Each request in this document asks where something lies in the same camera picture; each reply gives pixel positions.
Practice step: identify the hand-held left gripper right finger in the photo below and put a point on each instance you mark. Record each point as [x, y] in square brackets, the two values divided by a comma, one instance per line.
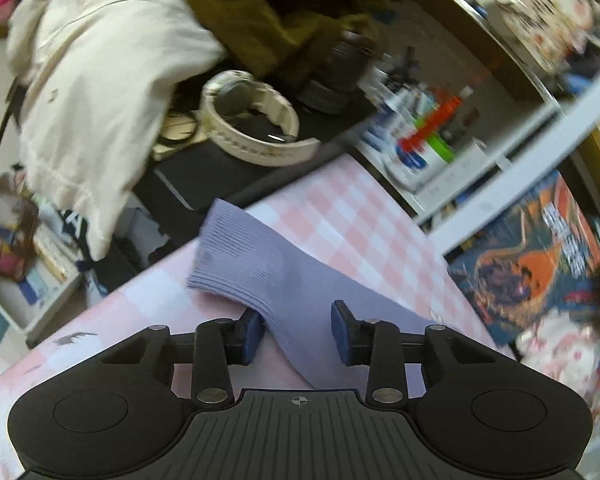
[339, 331]

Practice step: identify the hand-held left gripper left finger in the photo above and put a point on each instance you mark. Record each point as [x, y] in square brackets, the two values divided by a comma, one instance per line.
[252, 339]

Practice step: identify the lavender knit sock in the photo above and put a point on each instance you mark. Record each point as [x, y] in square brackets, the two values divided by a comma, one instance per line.
[260, 270]

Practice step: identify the pink checked printed tablecloth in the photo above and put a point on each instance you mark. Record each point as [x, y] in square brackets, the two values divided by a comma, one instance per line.
[360, 215]

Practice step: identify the black side table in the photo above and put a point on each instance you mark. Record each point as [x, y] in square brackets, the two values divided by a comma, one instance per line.
[190, 190]

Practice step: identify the cream wrist watch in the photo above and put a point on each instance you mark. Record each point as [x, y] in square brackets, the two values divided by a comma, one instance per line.
[240, 150]

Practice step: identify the dragon cover book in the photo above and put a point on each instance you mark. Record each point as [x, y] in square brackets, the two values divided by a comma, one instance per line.
[525, 260]

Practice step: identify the white storage box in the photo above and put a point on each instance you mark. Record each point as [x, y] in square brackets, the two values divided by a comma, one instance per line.
[40, 300]

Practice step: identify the white plush bunny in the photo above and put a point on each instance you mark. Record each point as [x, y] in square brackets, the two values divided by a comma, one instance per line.
[565, 355]

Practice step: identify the red tassel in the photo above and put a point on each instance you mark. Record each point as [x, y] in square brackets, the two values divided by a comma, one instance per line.
[430, 122]

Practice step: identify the white shelf unit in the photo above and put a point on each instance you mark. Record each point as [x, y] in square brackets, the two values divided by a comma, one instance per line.
[530, 180]

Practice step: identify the dark brown padded cloth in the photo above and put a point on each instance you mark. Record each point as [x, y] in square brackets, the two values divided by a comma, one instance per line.
[337, 75]

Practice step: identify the dark printed bag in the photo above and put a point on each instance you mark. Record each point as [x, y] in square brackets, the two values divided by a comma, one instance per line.
[5, 230]

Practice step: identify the cream garment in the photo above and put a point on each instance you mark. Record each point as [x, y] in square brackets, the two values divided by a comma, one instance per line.
[95, 75]

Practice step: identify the olive green jacket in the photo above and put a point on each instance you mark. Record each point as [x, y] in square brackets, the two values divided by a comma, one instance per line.
[260, 15]

